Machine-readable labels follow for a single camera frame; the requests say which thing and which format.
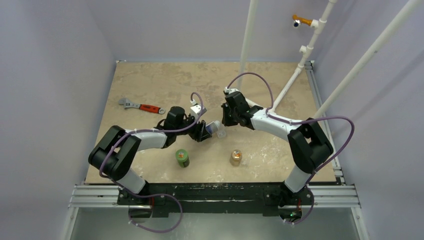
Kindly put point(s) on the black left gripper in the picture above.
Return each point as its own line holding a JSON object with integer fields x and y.
{"x": 200, "y": 133}

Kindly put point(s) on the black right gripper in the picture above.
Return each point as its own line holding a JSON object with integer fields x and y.
{"x": 227, "y": 114}

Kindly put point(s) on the white capped dark pill bottle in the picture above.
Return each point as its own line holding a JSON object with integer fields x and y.
{"x": 213, "y": 127}

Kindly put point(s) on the clear plastic pill organizer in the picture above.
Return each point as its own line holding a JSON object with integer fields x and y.
{"x": 221, "y": 133}

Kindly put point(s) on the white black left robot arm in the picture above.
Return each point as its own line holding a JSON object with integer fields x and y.
{"x": 116, "y": 150}

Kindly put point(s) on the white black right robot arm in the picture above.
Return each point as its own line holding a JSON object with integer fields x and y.
{"x": 309, "y": 145}

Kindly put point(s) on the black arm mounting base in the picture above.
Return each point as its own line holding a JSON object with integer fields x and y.
{"x": 269, "y": 199}

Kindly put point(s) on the green pill bottle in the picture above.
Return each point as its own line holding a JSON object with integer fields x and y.
{"x": 182, "y": 158}

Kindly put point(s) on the amber pill bottle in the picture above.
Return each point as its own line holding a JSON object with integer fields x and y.
{"x": 236, "y": 157}

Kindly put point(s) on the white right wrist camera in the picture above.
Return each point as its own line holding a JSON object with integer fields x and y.
{"x": 228, "y": 90}

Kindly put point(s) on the red handled adjustable wrench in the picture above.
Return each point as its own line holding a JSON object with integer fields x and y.
{"x": 128, "y": 104}

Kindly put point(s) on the aluminium extrusion frame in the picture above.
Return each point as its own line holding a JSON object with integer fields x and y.
{"x": 182, "y": 138}

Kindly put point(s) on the white PVC pipe frame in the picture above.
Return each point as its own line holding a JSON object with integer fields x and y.
{"x": 390, "y": 85}

